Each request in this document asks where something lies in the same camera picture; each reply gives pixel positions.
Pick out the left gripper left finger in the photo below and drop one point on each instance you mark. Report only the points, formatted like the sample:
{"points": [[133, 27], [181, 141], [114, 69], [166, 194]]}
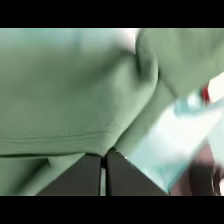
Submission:
{"points": [[78, 178]]}

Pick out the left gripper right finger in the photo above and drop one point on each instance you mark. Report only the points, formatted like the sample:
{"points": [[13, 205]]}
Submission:
{"points": [[128, 180]]}

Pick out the green garment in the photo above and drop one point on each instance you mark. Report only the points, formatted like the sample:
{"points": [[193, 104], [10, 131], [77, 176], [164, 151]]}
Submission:
{"points": [[73, 100]]}

